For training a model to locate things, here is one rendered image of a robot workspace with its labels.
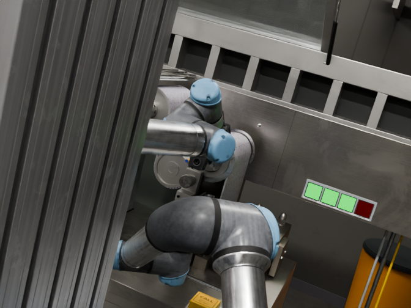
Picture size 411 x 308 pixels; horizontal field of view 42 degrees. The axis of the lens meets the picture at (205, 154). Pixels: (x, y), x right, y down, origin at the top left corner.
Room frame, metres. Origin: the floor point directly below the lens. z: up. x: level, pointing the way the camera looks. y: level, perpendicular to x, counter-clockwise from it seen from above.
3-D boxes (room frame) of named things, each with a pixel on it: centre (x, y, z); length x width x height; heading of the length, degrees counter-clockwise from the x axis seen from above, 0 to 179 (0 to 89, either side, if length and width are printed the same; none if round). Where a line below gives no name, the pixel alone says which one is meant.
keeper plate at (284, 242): (1.71, -0.33, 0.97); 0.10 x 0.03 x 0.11; 163
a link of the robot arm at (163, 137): (1.08, 0.14, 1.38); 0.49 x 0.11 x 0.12; 134
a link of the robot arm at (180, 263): (1.34, 0.01, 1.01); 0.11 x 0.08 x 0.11; 109
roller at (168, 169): (1.77, 0.06, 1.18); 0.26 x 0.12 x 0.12; 163
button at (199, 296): (1.35, -0.11, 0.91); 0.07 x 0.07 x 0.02; 73
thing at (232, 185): (1.72, -0.12, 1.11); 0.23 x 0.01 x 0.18; 163
